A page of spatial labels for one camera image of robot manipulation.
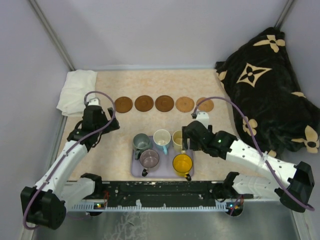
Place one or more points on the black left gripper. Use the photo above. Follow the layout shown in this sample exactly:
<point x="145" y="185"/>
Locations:
<point x="114" y="126"/>

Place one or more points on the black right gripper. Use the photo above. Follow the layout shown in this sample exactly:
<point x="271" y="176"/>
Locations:
<point x="185" y="142"/>

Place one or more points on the cream mug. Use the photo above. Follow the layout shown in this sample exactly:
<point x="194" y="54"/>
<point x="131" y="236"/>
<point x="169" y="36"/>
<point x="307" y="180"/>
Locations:
<point x="177" y="141"/>

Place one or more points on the yellow mug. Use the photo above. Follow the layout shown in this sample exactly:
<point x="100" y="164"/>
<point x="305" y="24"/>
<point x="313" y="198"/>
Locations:
<point x="182" y="165"/>

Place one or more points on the dark wooden coaster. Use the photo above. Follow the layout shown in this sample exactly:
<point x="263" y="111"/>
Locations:
<point x="164" y="103"/>
<point x="123" y="104"/>

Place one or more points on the light woven coaster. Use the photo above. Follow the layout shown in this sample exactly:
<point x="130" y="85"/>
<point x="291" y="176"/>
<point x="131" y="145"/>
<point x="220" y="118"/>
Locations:
<point x="206" y="106"/>

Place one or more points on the white mug blue handle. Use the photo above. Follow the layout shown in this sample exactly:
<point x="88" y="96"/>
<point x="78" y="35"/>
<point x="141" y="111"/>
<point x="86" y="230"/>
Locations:
<point x="162" y="140"/>

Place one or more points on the woven rattan coaster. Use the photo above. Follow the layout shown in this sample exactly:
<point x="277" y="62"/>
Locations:
<point x="185" y="104"/>

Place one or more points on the brown wooden coaster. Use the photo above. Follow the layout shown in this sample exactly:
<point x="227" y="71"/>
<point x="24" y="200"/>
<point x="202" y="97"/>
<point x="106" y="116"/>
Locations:
<point x="144" y="103"/>

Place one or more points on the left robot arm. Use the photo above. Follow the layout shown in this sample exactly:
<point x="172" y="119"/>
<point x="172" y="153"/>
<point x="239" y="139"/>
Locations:
<point x="46" y="203"/>

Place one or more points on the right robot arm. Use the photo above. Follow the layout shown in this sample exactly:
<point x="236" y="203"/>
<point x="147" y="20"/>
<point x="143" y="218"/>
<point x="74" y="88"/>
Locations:
<point x="292" y="183"/>

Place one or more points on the lavender plastic tray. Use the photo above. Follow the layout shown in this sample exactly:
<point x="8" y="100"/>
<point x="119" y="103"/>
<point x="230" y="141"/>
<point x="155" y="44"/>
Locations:
<point x="163" y="170"/>

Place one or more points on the white folded cloth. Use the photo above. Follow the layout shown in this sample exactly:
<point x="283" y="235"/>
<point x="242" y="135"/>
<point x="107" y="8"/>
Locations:
<point x="77" y="84"/>

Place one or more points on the purple mug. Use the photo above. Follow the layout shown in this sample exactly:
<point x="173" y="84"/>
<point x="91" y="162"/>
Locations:
<point x="150" y="161"/>

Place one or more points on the grey-green mug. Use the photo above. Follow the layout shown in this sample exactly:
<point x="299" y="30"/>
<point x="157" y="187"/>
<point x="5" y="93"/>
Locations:
<point x="141" y="142"/>

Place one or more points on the black floral blanket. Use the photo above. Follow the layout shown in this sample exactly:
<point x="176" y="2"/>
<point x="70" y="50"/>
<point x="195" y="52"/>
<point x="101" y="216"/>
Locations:
<point x="271" y="111"/>

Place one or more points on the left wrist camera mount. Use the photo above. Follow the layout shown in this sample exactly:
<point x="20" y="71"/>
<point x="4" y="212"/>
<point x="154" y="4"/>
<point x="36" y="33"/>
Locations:
<point x="93" y="102"/>

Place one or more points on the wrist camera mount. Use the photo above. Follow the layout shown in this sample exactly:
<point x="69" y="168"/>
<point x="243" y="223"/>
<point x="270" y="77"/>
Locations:
<point x="93" y="102"/>
<point x="202" y="117"/>

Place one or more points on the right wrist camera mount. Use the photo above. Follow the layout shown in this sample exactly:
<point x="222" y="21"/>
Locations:
<point x="202" y="117"/>

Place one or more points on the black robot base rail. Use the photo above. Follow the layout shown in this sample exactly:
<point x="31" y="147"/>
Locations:
<point x="163" y="193"/>

